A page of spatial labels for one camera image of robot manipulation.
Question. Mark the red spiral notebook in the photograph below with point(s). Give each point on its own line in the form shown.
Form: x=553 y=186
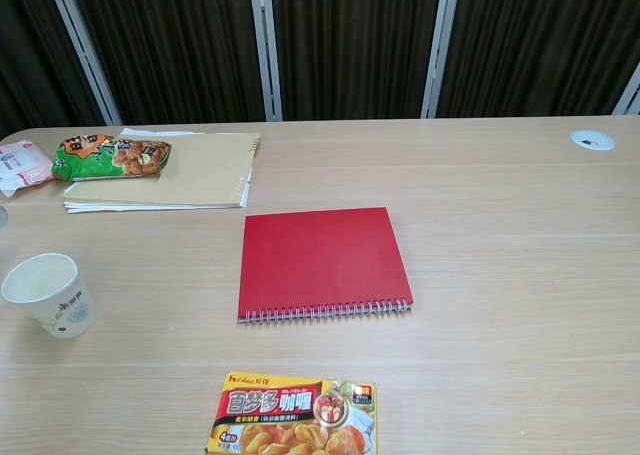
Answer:
x=320 y=260

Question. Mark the white paper cup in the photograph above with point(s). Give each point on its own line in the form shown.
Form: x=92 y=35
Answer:
x=65 y=310

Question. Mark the grey partition frame post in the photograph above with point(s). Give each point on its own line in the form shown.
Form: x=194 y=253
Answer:
x=440 y=50
x=85 y=50
x=265 y=50
x=631 y=95

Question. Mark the pink wet wipes pack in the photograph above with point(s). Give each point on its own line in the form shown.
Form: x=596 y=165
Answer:
x=22 y=162

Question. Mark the white paper sheets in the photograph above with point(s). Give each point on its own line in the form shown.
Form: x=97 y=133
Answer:
x=85 y=208

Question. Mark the green snack bag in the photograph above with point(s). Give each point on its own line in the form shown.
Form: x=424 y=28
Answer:
x=100 y=160

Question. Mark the yellow curry box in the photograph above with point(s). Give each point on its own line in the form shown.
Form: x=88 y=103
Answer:
x=280 y=415

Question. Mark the black pleated partition curtain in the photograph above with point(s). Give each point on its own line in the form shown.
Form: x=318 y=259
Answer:
x=30 y=50
x=175 y=50
x=350 y=45
x=540 y=40

